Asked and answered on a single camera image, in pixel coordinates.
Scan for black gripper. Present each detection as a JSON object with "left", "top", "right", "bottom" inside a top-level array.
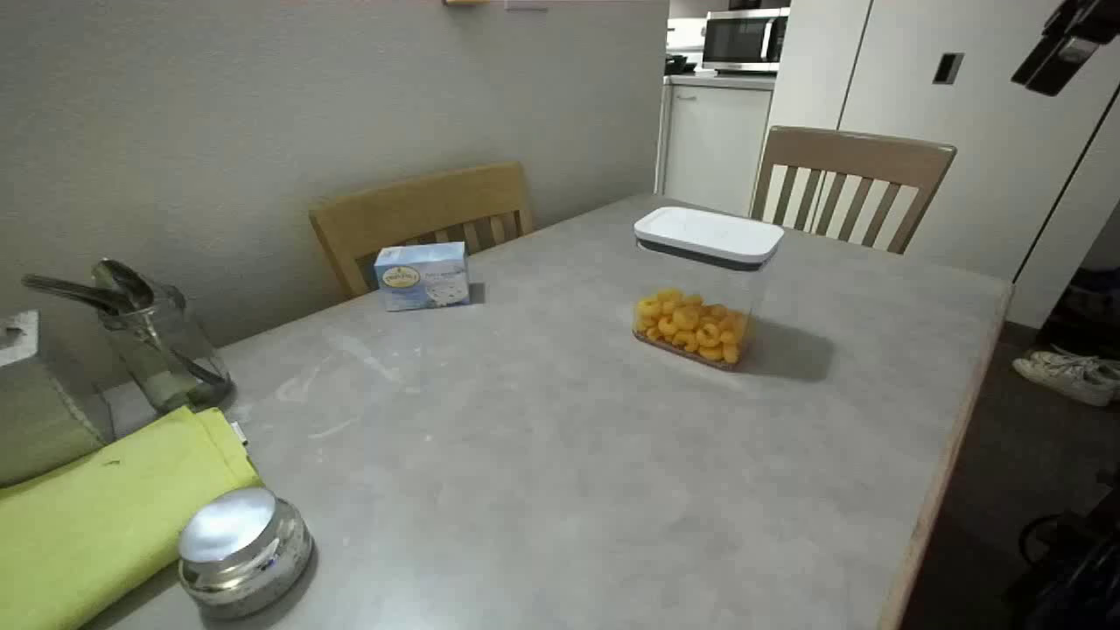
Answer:
[{"left": 1009, "top": 0, "right": 1120, "bottom": 97}]

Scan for white container lid with knob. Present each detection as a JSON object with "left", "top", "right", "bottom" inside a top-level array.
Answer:
[{"left": 631, "top": 205, "right": 789, "bottom": 270}]

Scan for wooden chair with slatted backrest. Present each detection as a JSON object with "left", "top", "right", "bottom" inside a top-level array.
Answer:
[{"left": 749, "top": 123, "right": 958, "bottom": 261}]

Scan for microwave oven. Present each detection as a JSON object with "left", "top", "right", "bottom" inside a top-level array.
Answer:
[{"left": 699, "top": 9, "right": 796, "bottom": 76}]

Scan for white shoe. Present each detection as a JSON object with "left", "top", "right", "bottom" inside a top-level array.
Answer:
[{"left": 1011, "top": 348, "right": 1120, "bottom": 411}]

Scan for clear plastic storage container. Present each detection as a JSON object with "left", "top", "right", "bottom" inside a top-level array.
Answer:
[{"left": 631, "top": 237, "right": 771, "bottom": 374}]

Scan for orange snack pieces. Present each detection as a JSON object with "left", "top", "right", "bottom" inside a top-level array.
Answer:
[{"left": 633, "top": 289, "right": 751, "bottom": 370}]

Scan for black equipment beside table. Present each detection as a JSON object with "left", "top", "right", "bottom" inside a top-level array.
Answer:
[{"left": 1009, "top": 475, "right": 1120, "bottom": 630}]

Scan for wooden chair with low backrest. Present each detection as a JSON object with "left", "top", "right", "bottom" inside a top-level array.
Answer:
[{"left": 307, "top": 160, "right": 538, "bottom": 301}]

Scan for light blue cardboard box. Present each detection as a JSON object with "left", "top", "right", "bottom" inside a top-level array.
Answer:
[{"left": 372, "top": 237, "right": 471, "bottom": 315}]

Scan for glass utensil jar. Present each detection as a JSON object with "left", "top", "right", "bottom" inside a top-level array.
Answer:
[{"left": 96, "top": 280, "right": 239, "bottom": 413}]

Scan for round silver tin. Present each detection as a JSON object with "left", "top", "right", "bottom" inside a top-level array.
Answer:
[{"left": 174, "top": 483, "right": 318, "bottom": 625}]

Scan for metal spoon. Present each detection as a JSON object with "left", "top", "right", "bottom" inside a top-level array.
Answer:
[{"left": 91, "top": 256, "right": 161, "bottom": 315}]

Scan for yellow-green cloth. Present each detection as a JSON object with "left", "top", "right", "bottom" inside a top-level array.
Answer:
[{"left": 0, "top": 403, "right": 261, "bottom": 630}]

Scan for grey box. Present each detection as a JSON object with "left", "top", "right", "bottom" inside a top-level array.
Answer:
[{"left": 0, "top": 310, "right": 119, "bottom": 489}]

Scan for dark metal utensil handle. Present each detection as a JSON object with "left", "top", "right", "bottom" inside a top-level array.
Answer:
[{"left": 21, "top": 272, "right": 132, "bottom": 319}]

